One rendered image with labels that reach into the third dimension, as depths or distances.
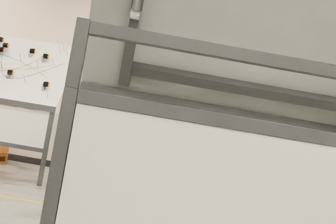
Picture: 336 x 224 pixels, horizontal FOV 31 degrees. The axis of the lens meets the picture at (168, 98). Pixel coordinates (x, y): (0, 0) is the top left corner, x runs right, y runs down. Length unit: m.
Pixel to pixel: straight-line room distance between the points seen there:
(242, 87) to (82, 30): 0.76
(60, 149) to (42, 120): 5.01
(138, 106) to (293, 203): 0.52
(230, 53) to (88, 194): 0.56
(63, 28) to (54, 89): 3.08
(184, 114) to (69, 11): 8.27
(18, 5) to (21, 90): 3.41
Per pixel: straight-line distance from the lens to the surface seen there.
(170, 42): 1.71
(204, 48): 1.72
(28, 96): 6.86
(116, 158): 1.69
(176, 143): 1.70
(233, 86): 2.23
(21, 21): 10.08
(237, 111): 2.32
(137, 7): 1.74
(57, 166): 1.69
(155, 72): 2.20
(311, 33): 2.21
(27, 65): 7.24
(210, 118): 1.70
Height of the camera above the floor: 0.70
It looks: 4 degrees up
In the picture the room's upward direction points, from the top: 10 degrees clockwise
